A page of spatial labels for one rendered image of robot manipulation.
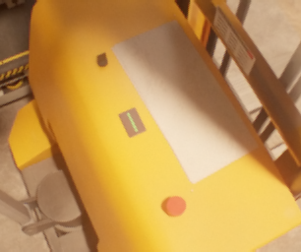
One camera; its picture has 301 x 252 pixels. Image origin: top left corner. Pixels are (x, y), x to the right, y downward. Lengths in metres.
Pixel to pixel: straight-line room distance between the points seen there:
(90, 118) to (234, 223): 0.38
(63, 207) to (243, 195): 0.65
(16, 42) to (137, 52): 0.89
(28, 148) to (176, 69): 0.74
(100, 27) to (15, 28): 0.85
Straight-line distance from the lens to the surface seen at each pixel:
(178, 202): 0.78
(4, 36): 1.78
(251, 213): 0.84
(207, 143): 0.85
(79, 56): 0.96
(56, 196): 1.31
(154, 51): 0.94
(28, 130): 1.50
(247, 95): 1.84
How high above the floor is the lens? 1.69
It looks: 68 degrees down
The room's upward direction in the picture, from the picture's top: 1 degrees clockwise
